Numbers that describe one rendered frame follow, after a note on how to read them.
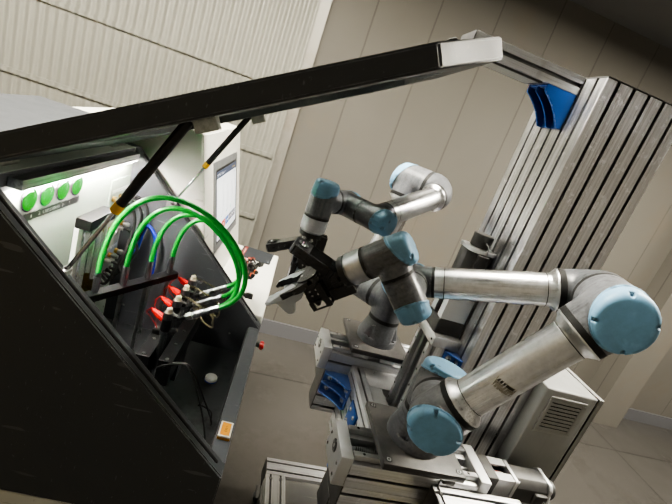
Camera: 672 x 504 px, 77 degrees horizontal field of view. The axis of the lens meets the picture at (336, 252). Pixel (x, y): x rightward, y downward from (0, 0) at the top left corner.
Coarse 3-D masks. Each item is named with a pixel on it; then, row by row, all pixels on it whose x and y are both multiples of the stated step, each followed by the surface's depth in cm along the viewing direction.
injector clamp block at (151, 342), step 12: (192, 324) 136; (156, 336) 124; (180, 336) 128; (192, 336) 141; (144, 348) 117; (156, 348) 120; (168, 348) 120; (180, 348) 122; (144, 360) 114; (168, 360) 116; (180, 360) 130; (156, 372) 116; (168, 372) 116
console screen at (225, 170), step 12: (228, 156) 176; (216, 168) 155; (228, 168) 177; (216, 180) 156; (228, 180) 178; (216, 192) 157; (228, 192) 180; (216, 204) 159; (228, 204) 182; (216, 216) 160; (228, 216) 184; (228, 228) 187; (216, 240) 163
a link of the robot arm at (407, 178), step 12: (396, 168) 153; (408, 168) 151; (420, 168) 150; (396, 180) 153; (408, 180) 149; (420, 180) 147; (396, 192) 151; (408, 192) 149; (396, 228) 153; (372, 240) 157; (360, 288) 154
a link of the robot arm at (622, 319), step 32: (576, 288) 86; (608, 288) 76; (576, 320) 78; (608, 320) 74; (640, 320) 73; (512, 352) 85; (544, 352) 81; (576, 352) 79; (608, 352) 77; (448, 384) 90; (480, 384) 86; (512, 384) 83; (416, 416) 88; (448, 416) 85; (480, 416) 88; (448, 448) 87
